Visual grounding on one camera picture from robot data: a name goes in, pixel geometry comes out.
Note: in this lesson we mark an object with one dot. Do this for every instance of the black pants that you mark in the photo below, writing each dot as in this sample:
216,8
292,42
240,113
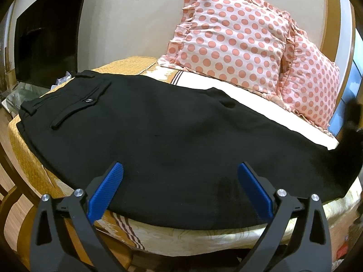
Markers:
170,150

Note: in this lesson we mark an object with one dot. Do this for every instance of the black television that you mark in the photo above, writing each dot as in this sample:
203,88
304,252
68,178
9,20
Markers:
46,39

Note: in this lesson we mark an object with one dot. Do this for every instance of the large polka dot pillow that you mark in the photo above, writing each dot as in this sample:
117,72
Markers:
227,42

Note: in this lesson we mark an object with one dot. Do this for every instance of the small polka dot pillow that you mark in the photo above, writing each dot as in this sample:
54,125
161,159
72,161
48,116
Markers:
309,87

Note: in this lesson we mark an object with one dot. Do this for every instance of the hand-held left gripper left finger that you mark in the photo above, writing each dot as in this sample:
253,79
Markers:
104,193

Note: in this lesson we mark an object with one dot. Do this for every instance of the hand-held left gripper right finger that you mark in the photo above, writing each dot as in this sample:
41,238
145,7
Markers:
254,190

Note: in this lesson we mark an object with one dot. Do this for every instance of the glass tv stand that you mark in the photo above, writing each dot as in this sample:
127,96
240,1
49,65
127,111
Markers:
17,96

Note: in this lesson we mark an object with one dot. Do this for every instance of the wooden headboard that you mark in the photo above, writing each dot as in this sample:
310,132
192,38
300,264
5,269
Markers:
337,25

